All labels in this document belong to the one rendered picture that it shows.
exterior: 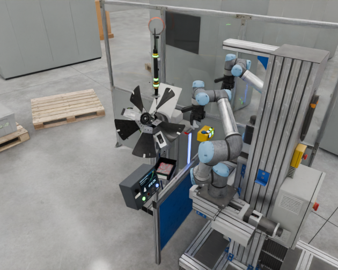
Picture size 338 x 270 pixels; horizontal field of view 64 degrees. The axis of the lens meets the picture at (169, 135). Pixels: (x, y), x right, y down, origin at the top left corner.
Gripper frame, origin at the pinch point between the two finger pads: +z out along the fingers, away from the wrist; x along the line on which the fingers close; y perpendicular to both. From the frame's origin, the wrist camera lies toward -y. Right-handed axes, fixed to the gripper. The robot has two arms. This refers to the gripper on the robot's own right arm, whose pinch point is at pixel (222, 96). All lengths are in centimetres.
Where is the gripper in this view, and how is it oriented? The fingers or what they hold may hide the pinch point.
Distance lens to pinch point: 232.2
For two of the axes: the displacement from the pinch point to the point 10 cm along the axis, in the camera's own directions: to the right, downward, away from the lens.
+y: 8.3, 3.1, -4.6
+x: 5.5, -4.6, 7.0
